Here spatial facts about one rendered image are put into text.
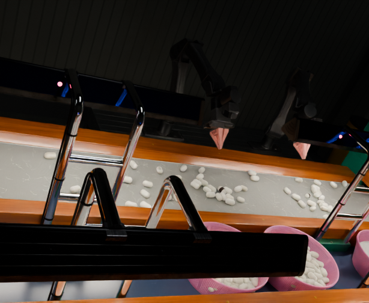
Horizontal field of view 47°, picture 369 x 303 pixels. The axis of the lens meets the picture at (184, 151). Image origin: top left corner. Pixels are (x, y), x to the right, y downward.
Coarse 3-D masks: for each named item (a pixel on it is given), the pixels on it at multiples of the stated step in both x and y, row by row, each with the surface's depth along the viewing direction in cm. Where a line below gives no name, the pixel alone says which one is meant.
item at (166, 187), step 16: (96, 176) 74; (176, 176) 82; (80, 192) 79; (96, 192) 71; (160, 192) 85; (176, 192) 79; (80, 208) 81; (112, 208) 67; (160, 208) 87; (192, 208) 75; (80, 224) 82; (96, 224) 86; (112, 224) 64; (192, 224) 72; (112, 240) 64; (192, 240) 71; (208, 240) 71; (64, 288) 92; (128, 288) 98
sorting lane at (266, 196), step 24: (0, 144) 134; (0, 168) 125; (24, 168) 129; (48, 168) 133; (72, 168) 137; (144, 168) 153; (168, 168) 159; (192, 168) 165; (216, 168) 172; (0, 192) 117; (24, 192) 120; (120, 192) 136; (192, 192) 151; (216, 192) 157; (240, 192) 163; (264, 192) 170; (312, 192) 185; (336, 192) 193; (312, 216) 167
